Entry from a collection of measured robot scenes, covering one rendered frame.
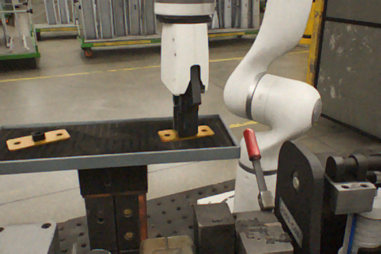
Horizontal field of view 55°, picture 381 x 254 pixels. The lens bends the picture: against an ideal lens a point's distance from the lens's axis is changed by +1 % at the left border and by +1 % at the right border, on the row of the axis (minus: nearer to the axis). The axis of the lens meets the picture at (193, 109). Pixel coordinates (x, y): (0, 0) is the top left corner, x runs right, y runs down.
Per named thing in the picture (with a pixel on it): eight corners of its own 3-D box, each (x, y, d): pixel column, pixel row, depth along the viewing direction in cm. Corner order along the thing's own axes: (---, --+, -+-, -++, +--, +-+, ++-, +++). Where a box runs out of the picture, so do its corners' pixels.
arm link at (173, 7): (147, -7, 53) (149, 15, 54) (161, -4, 45) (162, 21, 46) (202, -7, 55) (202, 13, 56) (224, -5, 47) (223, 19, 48)
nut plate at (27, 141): (9, 152, 52) (8, 144, 51) (6, 142, 55) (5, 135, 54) (71, 138, 56) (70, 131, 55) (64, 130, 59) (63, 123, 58)
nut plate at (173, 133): (162, 142, 54) (162, 135, 54) (157, 133, 58) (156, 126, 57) (215, 135, 57) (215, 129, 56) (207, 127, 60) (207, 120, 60)
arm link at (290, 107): (250, 146, 103) (258, 65, 93) (315, 168, 93) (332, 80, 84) (228, 164, 94) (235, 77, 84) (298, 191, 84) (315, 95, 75)
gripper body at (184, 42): (151, 8, 54) (154, 81, 58) (167, 14, 45) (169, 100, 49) (199, 7, 56) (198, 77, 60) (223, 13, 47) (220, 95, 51)
